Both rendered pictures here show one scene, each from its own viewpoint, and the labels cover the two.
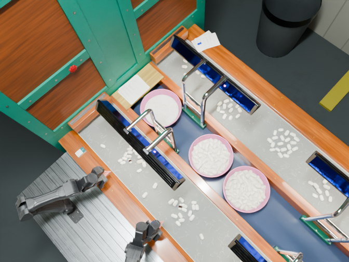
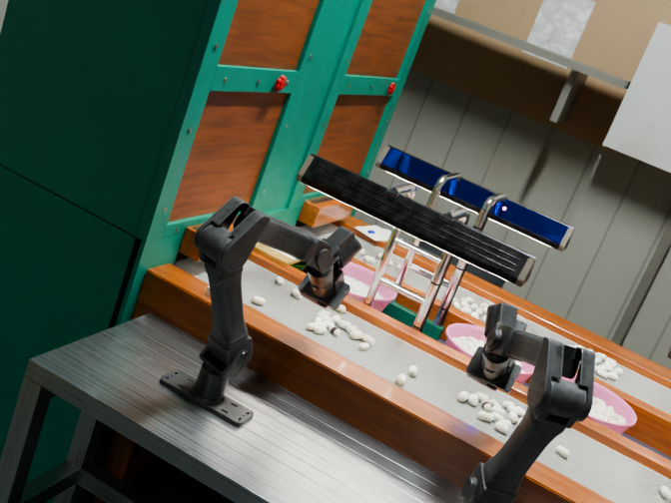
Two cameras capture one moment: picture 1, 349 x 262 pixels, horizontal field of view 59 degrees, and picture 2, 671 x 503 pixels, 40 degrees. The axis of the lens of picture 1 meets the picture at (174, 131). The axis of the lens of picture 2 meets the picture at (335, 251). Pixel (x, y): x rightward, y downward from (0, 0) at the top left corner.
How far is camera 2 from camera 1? 221 cm
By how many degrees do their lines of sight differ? 58
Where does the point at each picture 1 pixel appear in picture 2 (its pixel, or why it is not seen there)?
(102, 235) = (323, 455)
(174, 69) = not seen: hidden behind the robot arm
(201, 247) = (573, 469)
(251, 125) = not seen: hidden behind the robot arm
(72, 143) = (186, 279)
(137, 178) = (365, 357)
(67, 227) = (218, 431)
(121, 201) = (358, 374)
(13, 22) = not seen: outside the picture
